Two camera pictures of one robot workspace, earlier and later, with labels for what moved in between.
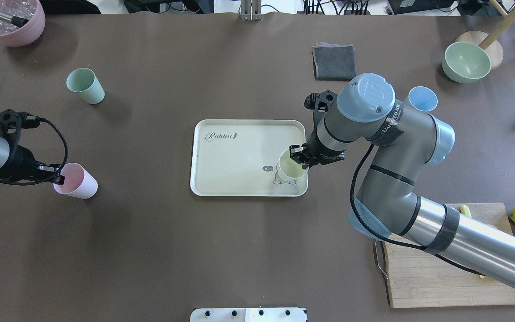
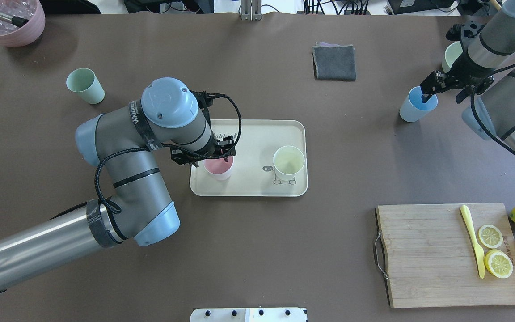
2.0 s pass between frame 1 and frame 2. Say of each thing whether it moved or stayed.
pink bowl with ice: stayed
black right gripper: moved
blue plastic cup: stayed
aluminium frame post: stayed
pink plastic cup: moved
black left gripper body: moved
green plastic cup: stayed
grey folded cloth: stayed
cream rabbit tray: stayed
